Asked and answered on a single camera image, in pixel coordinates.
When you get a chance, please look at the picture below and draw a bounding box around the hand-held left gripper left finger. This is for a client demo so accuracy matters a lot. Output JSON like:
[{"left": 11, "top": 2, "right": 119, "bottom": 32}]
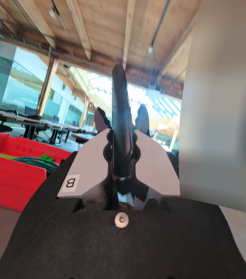
[{"left": 57, "top": 129, "right": 111, "bottom": 200}]

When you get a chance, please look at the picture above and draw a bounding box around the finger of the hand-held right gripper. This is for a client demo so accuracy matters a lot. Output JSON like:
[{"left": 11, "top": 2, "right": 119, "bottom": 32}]
[
  {"left": 94, "top": 108, "right": 112, "bottom": 134},
  {"left": 135, "top": 103, "right": 150, "bottom": 136}
]

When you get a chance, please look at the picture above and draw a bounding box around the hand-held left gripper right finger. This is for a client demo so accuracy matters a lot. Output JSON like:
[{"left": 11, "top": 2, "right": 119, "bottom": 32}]
[{"left": 133, "top": 130, "right": 181, "bottom": 210}]

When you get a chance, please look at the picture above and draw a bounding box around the black handheld tool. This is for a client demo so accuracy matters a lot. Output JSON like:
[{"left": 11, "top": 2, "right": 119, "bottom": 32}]
[{"left": 111, "top": 64, "right": 136, "bottom": 177}]

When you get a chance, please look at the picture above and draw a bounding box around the red plastic bin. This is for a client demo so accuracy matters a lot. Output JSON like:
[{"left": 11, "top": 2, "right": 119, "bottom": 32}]
[{"left": 0, "top": 132, "right": 73, "bottom": 213}]

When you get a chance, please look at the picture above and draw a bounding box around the small wooden desk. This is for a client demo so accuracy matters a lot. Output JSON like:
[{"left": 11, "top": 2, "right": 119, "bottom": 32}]
[{"left": 72, "top": 131, "right": 97, "bottom": 145}]

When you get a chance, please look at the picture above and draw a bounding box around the wooden table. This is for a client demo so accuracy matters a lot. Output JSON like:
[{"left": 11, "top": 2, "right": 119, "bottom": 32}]
[{"left": 153, "top": 122, "right": 179, "bottom": 150}]

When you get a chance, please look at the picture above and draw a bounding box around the green plastic part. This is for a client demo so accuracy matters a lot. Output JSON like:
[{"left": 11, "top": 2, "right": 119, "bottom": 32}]
[{"left": 40, "top": 154, "right": 56, "bottom": 163}]

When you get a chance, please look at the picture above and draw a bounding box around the long wooden desk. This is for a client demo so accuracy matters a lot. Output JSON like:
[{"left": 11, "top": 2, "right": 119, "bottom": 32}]
[{"left": 0, "top": 106, "right": 82, "bottom": 144}]

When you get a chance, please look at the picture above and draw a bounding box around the green network cable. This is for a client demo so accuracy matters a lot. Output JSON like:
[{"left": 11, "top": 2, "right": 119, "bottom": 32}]
[{"left": 13, "top": 157, "right": 59, "bottom": 174}]

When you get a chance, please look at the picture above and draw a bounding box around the wooden post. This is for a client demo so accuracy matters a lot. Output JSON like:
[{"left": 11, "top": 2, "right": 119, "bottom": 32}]
[{"left": 37, "top": 59, "right": 59, "bottom": 116}]

